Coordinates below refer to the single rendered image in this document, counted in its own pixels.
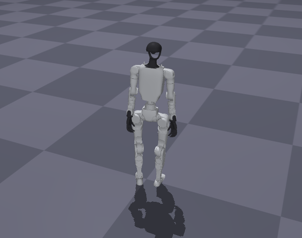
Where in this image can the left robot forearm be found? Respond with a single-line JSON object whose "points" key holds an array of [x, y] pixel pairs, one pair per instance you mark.
{"points": [[131, 103]]}

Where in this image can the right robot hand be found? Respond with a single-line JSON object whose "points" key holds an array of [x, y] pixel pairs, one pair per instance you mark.
{"points": [[173, 127]]}

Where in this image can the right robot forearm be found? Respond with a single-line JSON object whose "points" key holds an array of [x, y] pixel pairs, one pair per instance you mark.
{"points": [[171, 107]]}

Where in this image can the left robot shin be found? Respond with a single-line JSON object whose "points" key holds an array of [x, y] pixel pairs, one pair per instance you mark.
{"points": [[138, 161]]}

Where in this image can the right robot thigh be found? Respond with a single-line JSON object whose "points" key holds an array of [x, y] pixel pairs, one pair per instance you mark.
{"points": [[163, 125]]}

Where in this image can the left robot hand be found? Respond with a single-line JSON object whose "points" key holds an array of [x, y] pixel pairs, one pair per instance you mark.
{"points": [[129, 122]]}

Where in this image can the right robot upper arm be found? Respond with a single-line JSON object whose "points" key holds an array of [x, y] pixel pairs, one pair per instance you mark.
{"points": [[170, 76]]}

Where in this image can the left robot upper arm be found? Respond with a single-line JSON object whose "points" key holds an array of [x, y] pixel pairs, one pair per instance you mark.
{"points": [[134, 79]]}

